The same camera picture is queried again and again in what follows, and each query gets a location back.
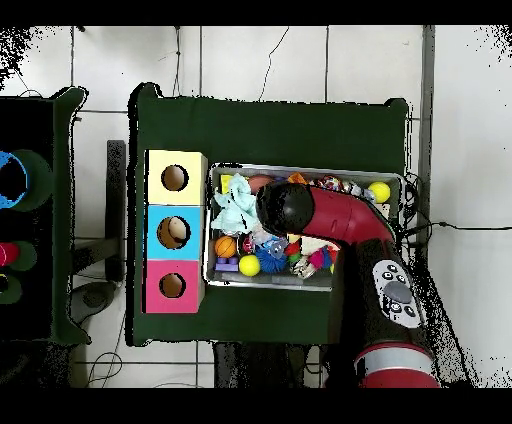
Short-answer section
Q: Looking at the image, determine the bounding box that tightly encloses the wooden box with three holes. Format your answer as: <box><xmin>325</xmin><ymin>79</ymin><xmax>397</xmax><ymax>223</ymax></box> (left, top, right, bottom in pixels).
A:
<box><xmin>142</xmin><ymin>149</ymin><xmax>209</xmax><ymax>314</ymax></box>

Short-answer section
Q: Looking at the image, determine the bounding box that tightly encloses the mint green cloth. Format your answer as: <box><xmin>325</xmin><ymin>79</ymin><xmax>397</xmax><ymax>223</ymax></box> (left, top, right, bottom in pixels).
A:
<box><xmin>210</xmin><ymin>172</ymin><xmax>261</xmax><ymax>236</ymax></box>

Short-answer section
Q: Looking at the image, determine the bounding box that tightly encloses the orange mini basketball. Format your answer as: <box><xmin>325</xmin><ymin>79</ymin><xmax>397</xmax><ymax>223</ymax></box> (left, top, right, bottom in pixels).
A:
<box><xmin>214</xmin><ymin>234</ymin><xmax>238</xmax><ymax>258</ymax></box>

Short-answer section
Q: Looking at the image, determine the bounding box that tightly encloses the yellow ball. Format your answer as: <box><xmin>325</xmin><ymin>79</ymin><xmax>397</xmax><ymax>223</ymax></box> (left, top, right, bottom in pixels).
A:
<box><xmin>367</xmin><ymin>180</ymin><xmax>392</xmax><ymax>204</ymax></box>
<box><xmin>238</xmin><ymin>254</ymin><xmax>261</xmax><ymax>277</ymax></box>

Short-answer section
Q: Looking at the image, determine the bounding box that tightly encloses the cream fluffy cloth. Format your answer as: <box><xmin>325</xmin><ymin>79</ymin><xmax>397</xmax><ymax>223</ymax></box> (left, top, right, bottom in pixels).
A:
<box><xmin>300</xmin><ymin>235</ymin><xmax>335</xmax><ymax>257</ymax></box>

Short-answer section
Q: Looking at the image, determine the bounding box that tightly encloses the dark green tablecloth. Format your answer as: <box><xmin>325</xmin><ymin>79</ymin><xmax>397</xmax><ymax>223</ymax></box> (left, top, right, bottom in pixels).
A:
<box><xmin>0</xmin><ymin>86</ymin><xmax>91</xmax><ymax>346</ymax></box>
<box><xmin>127</xmin><ymin>82</ymin><xmax>410</xmax><ymax>347</ymax></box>

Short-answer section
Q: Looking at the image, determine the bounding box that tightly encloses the red cup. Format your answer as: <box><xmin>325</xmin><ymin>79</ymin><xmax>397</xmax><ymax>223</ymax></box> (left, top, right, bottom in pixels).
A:
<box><xmin>0</xmin><ymin>240</ymin><xmax>21</xmax><ymax>269</ymax></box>

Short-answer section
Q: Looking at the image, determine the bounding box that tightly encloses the blue bowl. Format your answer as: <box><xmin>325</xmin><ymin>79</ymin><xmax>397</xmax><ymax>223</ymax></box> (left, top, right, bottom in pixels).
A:
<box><xmin>0</xmin><ymin>149</ymin><xmax>30</xmax><ymax>212</ymax></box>

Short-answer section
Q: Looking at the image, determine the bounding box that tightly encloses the wire mesh bin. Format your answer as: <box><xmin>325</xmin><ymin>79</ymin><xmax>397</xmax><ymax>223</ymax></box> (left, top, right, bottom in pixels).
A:
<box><xmin>202</xmin><ymin>161</ymin><xmax>405</xmax><ymax>295</ymax></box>

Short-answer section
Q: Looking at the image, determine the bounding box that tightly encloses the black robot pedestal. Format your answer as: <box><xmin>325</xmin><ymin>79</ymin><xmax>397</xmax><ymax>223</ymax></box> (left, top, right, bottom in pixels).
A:
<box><xmin>213</xmin><ymin>341</ymin><xmax>325</xmax><ymax>388</ymax></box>

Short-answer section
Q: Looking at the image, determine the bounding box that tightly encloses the black cable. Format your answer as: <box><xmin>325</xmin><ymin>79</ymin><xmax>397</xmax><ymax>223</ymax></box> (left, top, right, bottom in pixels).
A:
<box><xmin>403</xmin><ymin>220</ymin><xmax>512</xmax><ymax>247</ymax></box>

